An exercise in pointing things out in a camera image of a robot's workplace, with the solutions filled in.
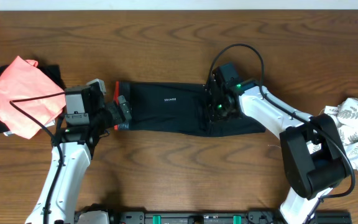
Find black leggings with red waistband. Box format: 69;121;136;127
114;81;265;137

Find black folded garment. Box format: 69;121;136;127
0;65;65;134

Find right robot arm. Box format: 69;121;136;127
205;63;354;223

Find left black cable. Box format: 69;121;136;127
9;91;68;224

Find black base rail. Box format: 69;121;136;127
75;203;352;224

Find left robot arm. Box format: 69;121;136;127
26;79;131;223

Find right black cable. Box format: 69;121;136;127
207;43;356;224

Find black cable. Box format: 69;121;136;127
9;91;68;224
207;43;356;224

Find pink folded cloth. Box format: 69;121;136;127
0;57;66;139

